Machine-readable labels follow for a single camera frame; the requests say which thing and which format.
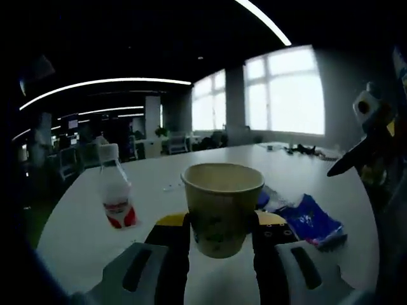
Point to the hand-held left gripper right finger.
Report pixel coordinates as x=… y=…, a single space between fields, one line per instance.
x=270 y=254

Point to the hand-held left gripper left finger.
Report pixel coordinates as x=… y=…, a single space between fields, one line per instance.
x=165 y=254

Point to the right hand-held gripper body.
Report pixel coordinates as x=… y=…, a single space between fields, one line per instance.
x=370 y=108

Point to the blue tissue packet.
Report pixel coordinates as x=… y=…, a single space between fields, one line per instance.
x=313 y=222

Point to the blue mouse pad package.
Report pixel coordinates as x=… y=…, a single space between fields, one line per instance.
x=273 y=198

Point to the paper cup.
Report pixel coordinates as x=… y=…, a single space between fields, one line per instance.
x=222 y=203

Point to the clear plastic bottle red label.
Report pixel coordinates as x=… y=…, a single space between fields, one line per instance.
x=116 y=190

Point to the dark clutter on table edge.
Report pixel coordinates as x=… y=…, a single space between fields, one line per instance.
x=302 y=149

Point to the white table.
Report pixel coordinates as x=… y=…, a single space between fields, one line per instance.
x=159 y=178

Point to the green potted plant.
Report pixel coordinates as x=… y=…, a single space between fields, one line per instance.
x=161 y=131

